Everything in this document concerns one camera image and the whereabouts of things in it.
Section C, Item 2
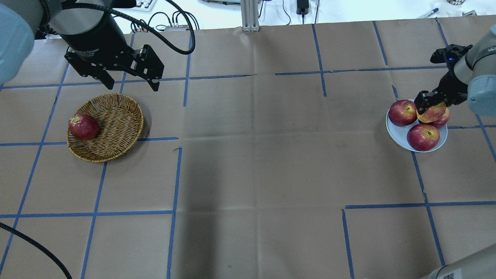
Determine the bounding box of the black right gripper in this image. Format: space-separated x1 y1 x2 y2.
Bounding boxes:
414 44 473 114

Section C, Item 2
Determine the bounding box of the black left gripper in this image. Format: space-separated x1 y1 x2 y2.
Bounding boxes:
60 14 164 92

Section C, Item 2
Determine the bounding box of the red yellow apple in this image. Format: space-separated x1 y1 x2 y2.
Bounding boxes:
416 102 446 123

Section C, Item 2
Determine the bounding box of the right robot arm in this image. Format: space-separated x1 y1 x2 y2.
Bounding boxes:
414 26 496 279

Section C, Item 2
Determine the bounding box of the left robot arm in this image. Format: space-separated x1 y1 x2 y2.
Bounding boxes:
0 0 164 91

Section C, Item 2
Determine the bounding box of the red apple on plate left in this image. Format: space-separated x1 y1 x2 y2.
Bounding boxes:
387 100 418 127

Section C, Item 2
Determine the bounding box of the red apple on plate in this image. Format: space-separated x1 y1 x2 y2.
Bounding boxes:
407 123 441 152
429 108 451 129
387 100 418 127

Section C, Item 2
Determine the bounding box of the red apple on plate back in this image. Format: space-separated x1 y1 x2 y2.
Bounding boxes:
429 108 451 129

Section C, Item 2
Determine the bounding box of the red apple on plate front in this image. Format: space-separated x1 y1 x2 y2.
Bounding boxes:
407 123 441 152

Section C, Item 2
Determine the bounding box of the light blue plate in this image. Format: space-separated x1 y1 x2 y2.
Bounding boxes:
386 110 448 153

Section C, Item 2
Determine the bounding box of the woven wicker basket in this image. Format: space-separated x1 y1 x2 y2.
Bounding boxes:
66 93 144 163

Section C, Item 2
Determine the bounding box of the dark red apple in basket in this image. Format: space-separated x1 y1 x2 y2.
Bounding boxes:
68 114 100 140

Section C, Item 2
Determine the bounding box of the blue white pen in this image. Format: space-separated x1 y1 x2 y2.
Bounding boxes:
417 8 439 19

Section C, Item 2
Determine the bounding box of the black braided left cable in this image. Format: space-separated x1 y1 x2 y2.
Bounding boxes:
62 0 196 55

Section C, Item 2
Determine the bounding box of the aluminium frame post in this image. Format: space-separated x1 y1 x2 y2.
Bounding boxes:
240 0 260 32

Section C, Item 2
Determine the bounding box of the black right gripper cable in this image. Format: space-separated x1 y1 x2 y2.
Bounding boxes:
0 222 73 279

